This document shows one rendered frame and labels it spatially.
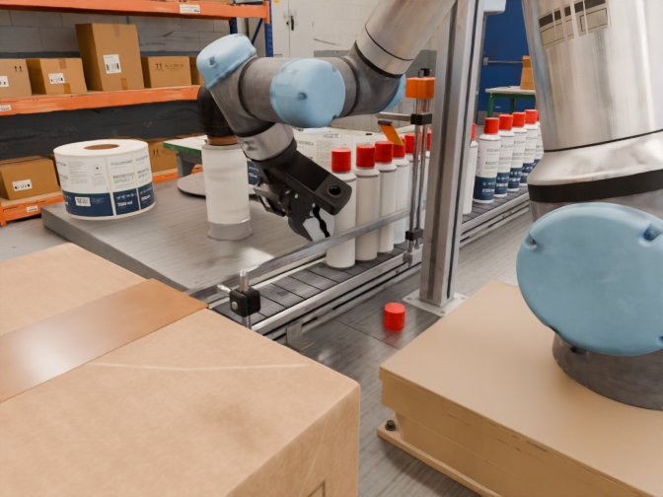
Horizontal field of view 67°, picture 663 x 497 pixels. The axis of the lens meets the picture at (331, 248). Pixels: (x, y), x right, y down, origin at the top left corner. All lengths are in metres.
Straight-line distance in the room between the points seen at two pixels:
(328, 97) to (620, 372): 0.41
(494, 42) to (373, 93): 8.33
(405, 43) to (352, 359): 0.42
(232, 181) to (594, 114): 0.73
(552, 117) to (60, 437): 0.34
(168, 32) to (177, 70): 0.91
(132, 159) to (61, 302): 0.95
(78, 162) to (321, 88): 0.75
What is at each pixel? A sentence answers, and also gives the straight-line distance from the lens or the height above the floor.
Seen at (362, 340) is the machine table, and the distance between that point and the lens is 0.76.
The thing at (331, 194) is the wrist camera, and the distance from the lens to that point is 0.70.
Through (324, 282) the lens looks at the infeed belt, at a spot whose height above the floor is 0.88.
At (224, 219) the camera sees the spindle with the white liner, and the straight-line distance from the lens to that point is 1.00.
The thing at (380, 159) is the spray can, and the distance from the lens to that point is 0.89.
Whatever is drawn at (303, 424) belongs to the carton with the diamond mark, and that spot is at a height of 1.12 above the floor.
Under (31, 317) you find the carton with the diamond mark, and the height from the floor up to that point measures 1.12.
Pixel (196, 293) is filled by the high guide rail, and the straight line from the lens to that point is 0.63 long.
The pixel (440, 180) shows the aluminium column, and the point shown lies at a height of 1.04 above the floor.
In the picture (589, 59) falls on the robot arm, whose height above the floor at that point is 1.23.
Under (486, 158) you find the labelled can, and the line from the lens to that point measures 1.25.
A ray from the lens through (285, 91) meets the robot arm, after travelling 0.57.
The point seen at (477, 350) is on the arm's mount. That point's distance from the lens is 0.59.
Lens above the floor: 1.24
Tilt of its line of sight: 22 degrees down
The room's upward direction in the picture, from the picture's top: straight up
